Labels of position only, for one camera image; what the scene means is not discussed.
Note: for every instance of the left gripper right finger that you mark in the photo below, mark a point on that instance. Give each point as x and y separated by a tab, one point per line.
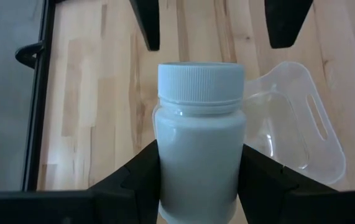
273	196

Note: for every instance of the clear plastic basket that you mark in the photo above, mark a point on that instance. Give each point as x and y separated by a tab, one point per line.
320	149

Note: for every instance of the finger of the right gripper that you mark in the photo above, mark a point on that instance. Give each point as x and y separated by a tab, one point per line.
284	21
149	21

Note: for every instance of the black metal table frame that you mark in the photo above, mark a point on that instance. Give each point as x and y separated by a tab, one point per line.
35	124

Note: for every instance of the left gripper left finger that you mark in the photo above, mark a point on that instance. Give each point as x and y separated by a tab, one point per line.
133	196

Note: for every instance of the white pill bottle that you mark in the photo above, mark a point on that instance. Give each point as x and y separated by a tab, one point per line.
200	140

